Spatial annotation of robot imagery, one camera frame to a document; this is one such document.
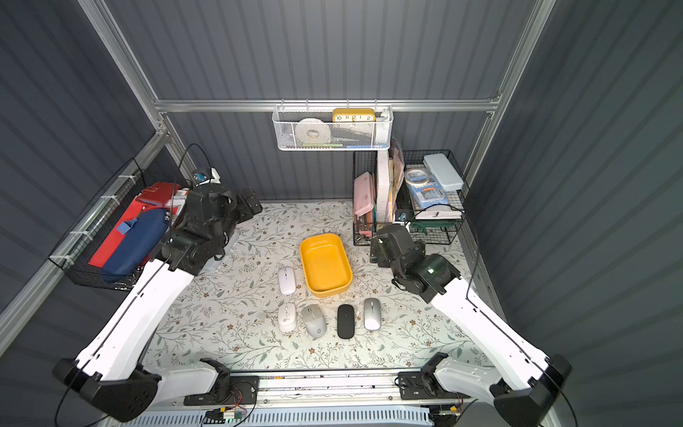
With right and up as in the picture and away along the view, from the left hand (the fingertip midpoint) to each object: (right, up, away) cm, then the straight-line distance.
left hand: (240, 195), depth 67 cm
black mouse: (+27, -39, +17) cm, 50 cm away
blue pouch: (-28, -10, +4) cm, 31 cm away
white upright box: (+40, +6, +24) cm, 47 cm away
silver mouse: (+35, -37, +20) cm, 55 cm away
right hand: (+42, -14, +6) cm, 45 cm away
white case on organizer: (+64, +13, +33) cm, 73 cm away
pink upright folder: (+45, +10, +28) cm, 54 cm away
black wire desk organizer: (+60, -8, +31) cm, 68 cm away
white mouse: (+6, -28, +27) cm, 39 cm away
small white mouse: (+8, -37, +17) cm, 42 cm away
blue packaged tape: (+55, +5, +27) cm, 61 cm away
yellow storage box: (+19, -22, +32) cm, 43 cm away
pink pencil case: (+34, +5, +39) cm, 52 cm away
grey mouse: (+17, -39, +16) cm, 45 cm away
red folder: (-31, +1, +12) cm, 33 cm away
